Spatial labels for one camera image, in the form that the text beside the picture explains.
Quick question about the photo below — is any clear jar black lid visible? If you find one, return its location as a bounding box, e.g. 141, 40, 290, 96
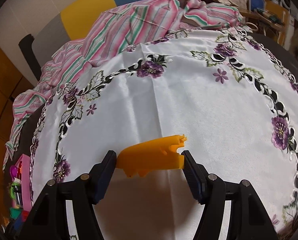
14, 191, 23, 207

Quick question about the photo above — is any pink rimmed white tray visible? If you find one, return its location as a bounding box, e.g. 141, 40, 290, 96
15, 154, 32, 212

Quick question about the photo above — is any red cylindrical bottle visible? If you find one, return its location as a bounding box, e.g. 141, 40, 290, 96
17, 161, 22, 180

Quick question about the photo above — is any cluttered wooden side table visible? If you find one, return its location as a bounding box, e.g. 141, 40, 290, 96
239, 0, 298, 59

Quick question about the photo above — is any purple plastic toy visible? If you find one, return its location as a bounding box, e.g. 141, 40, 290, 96
9, 165, 18, 179

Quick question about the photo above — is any yellow-orange plastic car shell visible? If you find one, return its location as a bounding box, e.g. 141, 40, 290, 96
116, 135, 187, 178

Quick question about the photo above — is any teal plastic flanged holder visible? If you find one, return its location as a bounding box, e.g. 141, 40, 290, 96
9, 207, 22, 219

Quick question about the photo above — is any white floral embroidered tablecloth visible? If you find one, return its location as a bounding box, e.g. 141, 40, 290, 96
32, 28, 298, 239

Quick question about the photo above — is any green white plastic case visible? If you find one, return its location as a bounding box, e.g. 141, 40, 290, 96
9, 182, 21, 199

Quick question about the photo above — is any grey yellow blue sofa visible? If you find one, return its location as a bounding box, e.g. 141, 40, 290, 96
18, 0, 142, 80

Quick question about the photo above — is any pink green striped cloth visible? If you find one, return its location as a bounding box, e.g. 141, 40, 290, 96
3, 0, 243, 165

